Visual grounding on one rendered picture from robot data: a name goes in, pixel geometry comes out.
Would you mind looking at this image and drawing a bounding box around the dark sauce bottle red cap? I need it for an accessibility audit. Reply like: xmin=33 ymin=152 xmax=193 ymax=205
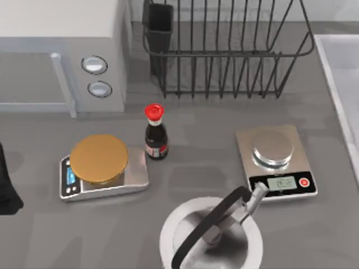
xmin=144 ymin=103 xmax=169 ymax=161

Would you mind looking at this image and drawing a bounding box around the silver scale with golden plate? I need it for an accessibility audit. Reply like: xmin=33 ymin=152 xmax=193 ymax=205
xmin=59 ymin=134 xmax=150 ymax=203

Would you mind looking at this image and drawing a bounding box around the small microwave knob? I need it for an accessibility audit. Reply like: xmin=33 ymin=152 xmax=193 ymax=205
xmin=86 ymin=80 xmax=113 ymax=99

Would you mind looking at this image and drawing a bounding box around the black cutlery holder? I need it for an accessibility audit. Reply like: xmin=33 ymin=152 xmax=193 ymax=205
xmin=142 ymin=1 xmax=174 ymax=77

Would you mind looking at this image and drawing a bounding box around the silver scale with steel plate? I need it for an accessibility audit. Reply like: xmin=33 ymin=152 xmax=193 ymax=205
xmin=235 ymin=124 xmax=319 ymax=202

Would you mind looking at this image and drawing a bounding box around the large microwave knob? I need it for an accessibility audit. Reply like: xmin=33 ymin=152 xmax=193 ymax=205
xmin=81 ymin=55 xmax=109 ymax=76

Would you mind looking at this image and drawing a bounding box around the pale microwave oven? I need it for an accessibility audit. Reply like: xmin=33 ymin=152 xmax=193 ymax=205
xmin=0 ymin=0 xmax=127 ymax=118

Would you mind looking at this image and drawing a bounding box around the black wire dish rack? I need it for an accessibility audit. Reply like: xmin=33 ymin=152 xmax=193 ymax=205
xmin=141 ymin=0 xmax=315 ymax=100

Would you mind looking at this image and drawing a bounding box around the steel kettle with black handle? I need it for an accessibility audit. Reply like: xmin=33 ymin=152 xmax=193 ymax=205
xmin=159 ymin=182 xmax=269 ymax=269

